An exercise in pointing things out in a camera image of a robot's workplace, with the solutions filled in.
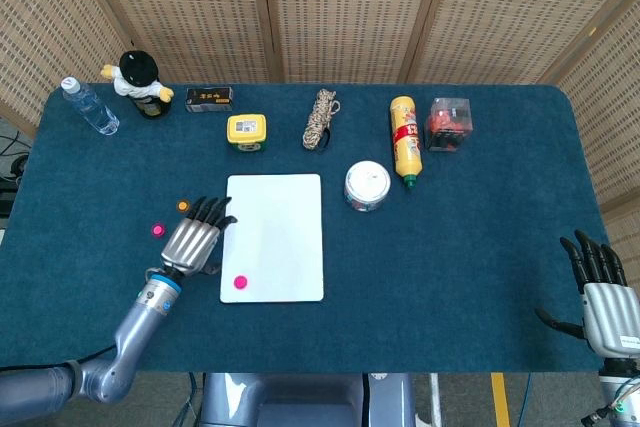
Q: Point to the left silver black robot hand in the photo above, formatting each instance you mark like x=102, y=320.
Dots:
x=192, y=242

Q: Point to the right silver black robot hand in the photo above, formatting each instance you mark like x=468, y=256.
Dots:
x=607, y=312

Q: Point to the pink round magnet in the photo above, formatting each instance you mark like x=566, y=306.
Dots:
x=240, y=282
x=158, y=230

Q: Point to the orange round magnet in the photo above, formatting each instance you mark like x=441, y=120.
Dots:
x=183, y=205

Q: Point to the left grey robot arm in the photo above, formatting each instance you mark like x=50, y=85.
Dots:
x=140, y=317

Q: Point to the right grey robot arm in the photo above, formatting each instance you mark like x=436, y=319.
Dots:
x=622, y=392

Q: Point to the white rectangular board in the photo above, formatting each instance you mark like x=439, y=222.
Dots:
x=280, y=237

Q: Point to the green tub with yellow lid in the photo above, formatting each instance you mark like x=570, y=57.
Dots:
x=246, y=131

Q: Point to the black cardboard box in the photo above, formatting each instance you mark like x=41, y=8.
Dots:
x=209, y=99

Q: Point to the blue table cloth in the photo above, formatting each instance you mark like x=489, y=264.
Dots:
x=450, y=272

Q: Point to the clear plastic water bottle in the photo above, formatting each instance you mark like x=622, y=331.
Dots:
x=95, y=109

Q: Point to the black yellow plush toy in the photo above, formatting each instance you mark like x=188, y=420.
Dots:
x=137, y=72

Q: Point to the clear jar of binder clips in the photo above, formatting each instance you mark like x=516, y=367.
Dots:
x=367, y=184

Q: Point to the grey robot torso base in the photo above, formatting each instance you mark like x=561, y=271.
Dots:
x=300, y=399

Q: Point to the yellow bottle with green cap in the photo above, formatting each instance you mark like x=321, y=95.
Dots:
x=406, y=142

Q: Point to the clear box of binder clips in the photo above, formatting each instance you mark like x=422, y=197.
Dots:
x=447, y=124

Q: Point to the woven folding screen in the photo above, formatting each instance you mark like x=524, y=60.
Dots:
x=350, y=7

